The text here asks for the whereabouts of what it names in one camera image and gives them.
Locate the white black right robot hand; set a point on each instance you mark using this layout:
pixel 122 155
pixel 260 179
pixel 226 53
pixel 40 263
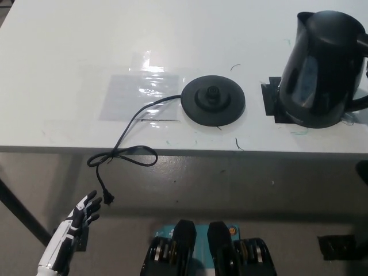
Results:
pixel 367 68

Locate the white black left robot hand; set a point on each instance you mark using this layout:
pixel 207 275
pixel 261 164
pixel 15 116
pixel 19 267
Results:
pixel 63 235

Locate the black electric kettle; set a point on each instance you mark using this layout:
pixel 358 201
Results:
pixel 316 72

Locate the black tape patch on desk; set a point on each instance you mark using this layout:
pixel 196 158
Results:
pixel 270 100

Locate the black round kettle base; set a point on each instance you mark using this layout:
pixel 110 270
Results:
pixel 230 110

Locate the small black floor tape square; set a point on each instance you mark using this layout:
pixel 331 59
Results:
pixel 82 241

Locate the dark object at floor edge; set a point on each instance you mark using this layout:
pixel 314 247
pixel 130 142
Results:
pixel 362 172

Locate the grey transparent plastic sheet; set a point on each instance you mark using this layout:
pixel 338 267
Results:
pixel 120 100

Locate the large black floor tape square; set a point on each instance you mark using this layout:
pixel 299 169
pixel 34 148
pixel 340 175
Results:
pixel 336 247

